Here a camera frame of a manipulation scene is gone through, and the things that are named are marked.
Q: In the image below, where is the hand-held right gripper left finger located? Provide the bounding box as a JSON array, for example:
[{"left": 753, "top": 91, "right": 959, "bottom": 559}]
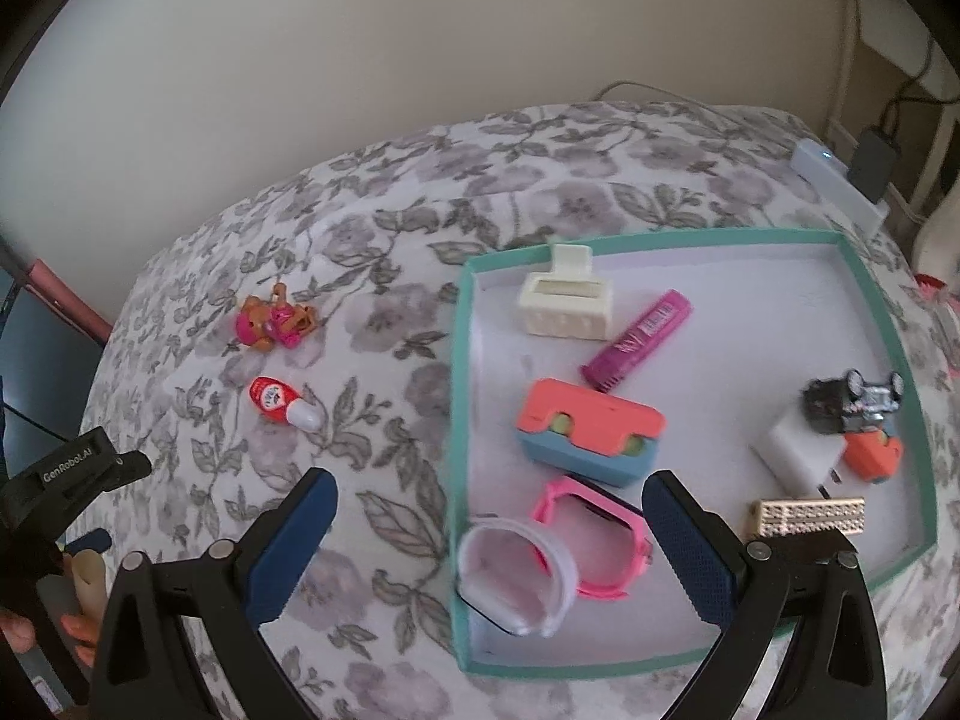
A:
[{"left": 90, "top": 467, "right": 338, "bottom": 720}]

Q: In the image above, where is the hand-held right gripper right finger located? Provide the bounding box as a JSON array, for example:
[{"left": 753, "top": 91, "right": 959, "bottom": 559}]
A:
[{"left": 642, "top": 471, "right": 886, "bottom": 720}]

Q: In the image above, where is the pink smartwatch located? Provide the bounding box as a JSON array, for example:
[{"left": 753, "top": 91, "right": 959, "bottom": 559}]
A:
[{"left": 532, "top": 476, "right": 655, "bottom": 601}]

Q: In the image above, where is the red white toy bottle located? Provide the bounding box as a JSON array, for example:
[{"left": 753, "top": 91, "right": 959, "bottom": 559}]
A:
[{"left": 250, "top": 377, "right": 325, "bottom": 428}]

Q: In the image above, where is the white charger adapter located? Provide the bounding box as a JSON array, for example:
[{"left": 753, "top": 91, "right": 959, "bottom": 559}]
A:
[{"left": 750, "top": 401, "right": 863, "bottom": 500}]

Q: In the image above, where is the white smartwatch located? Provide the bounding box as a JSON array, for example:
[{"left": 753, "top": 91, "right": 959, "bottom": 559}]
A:
[{"left": 457, "top": 519, "right": 580, "bottom": 637}]

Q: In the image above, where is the coral blue plastic toy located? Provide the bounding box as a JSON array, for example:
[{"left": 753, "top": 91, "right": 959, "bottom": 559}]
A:
[
  {"left": 516, "top": 379, "right": 667, "bottom": 491},
  {"left": 840, "top": 431, "right": 905, "bottom": 485}
]

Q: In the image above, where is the teal rimmed white tray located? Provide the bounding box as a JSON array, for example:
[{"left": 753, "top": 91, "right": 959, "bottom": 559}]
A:
[{"left": 448, "top": 229, "right": 940, "bottom": 682}]

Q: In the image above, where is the black toy car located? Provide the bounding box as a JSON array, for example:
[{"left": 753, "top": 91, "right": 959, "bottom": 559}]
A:
[{"left": 801, "top": 369, "right": 905, "bottom": 436}]

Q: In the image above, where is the cream plastic holder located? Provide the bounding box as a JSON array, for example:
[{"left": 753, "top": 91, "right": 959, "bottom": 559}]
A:
[{"left": 519, "top": 242, "right": 610, "bottom": 338}]

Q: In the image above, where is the person's left hand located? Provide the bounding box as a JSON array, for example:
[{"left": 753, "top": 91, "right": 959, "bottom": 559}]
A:
[{"left": 61, "top": 549, "right": 104, "bottom": 667}]

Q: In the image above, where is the dark glass cabinet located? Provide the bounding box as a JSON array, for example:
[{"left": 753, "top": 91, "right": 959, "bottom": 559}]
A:
[{"left": 0, "top": 240, "right": 106, "bottom": 466}]

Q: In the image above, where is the pink rolled mat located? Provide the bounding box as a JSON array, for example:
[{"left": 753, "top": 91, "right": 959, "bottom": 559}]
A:
[{"left": 26, "top": 259, "right": 113, "bottom": 342}]

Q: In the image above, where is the pink doll figure toy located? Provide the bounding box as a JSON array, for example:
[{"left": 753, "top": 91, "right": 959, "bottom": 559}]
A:
[{"left": 235, "top": 283, "right": 320, "bottom": 353}]

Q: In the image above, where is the floral bed blanket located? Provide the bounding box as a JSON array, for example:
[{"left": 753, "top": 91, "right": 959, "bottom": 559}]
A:
[{"left": 79, "top": 101, "right": 960, "bottom": 720}]

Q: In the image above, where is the white power strip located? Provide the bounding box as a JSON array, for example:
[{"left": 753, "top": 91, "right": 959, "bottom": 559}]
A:
[{"left": 791, "top": 139, "right": 893, "bottom": 237}]

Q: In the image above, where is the dark grey power adapter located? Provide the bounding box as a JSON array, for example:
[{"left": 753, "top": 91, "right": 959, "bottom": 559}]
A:
[{"left": 847, "top": 127, "right": 899, "bottom": 203}]

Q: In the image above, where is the grey cable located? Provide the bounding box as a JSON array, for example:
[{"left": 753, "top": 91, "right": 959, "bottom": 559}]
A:
[{"left": 592, "top": 79, "right": 721, "bottom": 110}]

